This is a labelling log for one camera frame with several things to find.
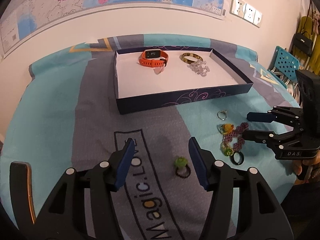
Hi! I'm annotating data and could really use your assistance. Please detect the white wall socket panel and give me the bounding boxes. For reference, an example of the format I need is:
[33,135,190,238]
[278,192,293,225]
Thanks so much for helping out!
[230,0,263,28]

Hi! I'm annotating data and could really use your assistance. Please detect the clear crystal bead bracelet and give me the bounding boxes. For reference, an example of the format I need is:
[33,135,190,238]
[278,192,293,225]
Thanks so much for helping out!
[187,60,211,78]

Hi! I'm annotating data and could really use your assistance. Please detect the pink heart stone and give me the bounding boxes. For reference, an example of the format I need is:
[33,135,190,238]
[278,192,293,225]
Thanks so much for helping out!
[153,66,165,75]

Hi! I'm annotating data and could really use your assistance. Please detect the purple beaded bracelet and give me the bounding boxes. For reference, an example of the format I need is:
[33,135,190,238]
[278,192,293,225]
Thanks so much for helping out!
[222,122,250,153]

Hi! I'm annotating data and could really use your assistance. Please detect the dark blue shallow box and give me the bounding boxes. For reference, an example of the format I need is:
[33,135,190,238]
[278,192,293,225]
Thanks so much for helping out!
[114,47,253,114]

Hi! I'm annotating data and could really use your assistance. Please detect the green yellow beaded ring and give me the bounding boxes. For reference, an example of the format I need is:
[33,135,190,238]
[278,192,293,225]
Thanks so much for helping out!
[220,141,234,157]

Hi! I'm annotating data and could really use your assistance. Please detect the tortoiseshell gold bangle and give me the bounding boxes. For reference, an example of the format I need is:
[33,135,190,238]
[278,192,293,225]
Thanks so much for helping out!
[180,53,203,64]

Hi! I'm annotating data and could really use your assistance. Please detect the black handbag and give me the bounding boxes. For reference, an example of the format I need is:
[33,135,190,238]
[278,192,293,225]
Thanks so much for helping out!
[293,32,313,57]

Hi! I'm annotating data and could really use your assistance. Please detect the green flower black ring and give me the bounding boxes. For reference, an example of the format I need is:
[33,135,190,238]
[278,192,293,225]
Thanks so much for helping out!
[173,156,192,179]

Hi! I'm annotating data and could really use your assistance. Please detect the blue perforated chair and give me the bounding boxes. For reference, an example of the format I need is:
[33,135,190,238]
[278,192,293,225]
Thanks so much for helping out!
[268,46,300,83]

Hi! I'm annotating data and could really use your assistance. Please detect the yellow hanging garment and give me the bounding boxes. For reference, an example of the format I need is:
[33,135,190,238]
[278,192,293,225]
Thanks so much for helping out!
[293,16,319,75]

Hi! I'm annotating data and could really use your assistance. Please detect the wooden skateboard edge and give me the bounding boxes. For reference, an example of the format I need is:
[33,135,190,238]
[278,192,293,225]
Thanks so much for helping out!
[9,162,36,231]

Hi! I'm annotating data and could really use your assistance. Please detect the right hand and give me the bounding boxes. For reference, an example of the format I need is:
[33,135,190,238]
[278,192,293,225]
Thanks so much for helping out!
[292,154,319,181]

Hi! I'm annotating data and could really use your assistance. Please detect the orange smart watch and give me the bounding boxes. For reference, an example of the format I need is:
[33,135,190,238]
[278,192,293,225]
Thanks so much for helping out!
[139,49,169,68]

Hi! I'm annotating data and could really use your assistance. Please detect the yellow orange stone ring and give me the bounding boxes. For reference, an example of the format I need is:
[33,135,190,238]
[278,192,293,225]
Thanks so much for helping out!
[218,123,235,134]

